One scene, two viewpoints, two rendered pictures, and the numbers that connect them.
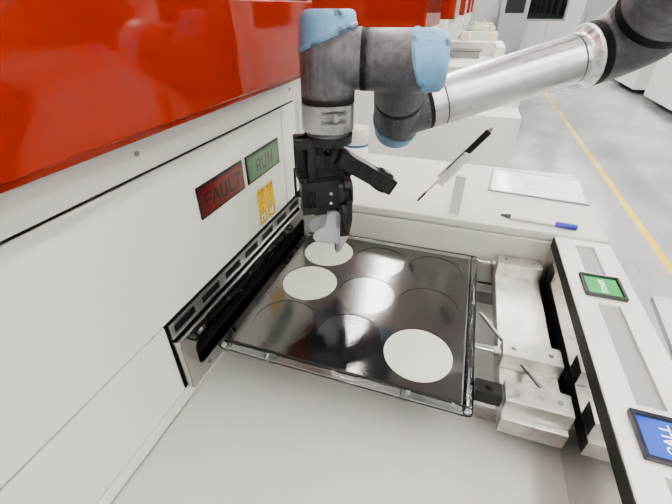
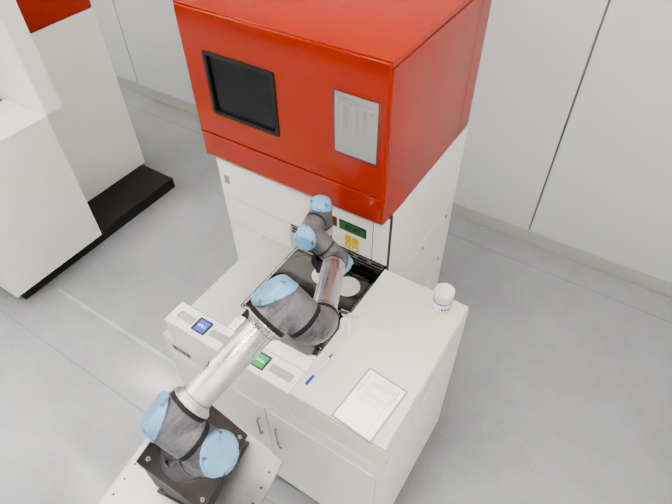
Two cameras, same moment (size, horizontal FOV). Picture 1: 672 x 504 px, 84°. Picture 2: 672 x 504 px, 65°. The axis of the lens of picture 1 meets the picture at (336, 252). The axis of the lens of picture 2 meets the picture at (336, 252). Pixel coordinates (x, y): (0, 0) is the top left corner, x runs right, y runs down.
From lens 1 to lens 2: 1.96 m
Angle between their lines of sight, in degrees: 76
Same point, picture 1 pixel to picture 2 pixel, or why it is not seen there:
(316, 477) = (252, 278)
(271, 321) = (303, 260)
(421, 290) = not seen: hidden behind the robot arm
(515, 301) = (288, 355)
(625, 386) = (219, 330)
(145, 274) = (288, 207)
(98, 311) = (275, 202)
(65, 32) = (267, 160)
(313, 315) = (301, 273)
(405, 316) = not seen: hidden behind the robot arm
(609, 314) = not seen: hidden behind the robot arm
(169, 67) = (289, 176)
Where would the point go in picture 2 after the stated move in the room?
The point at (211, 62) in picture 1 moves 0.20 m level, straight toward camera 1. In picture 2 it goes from (304, 183) to (248, 185)
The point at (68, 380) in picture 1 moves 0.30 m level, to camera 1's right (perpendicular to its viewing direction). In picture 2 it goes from (265, 205) to (239, 256)
